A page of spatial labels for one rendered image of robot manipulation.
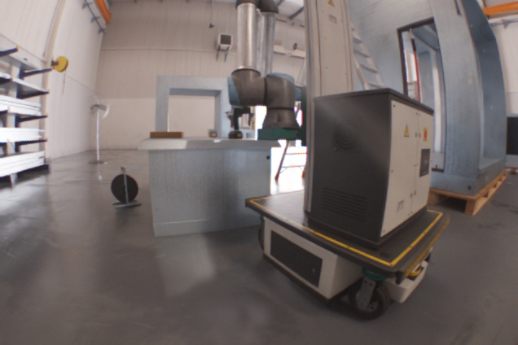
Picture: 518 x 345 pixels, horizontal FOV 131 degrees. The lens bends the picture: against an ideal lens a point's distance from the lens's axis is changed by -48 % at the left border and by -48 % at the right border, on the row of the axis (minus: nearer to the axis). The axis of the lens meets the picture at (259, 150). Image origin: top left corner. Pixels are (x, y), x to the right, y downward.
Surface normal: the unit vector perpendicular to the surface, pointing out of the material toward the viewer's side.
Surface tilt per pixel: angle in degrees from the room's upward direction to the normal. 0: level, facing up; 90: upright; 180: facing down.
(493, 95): 90
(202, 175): 90
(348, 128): 90
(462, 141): 90
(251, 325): 0
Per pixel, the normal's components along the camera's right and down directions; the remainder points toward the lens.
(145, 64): 0.37, 0.07
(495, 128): -0.93, 0.01
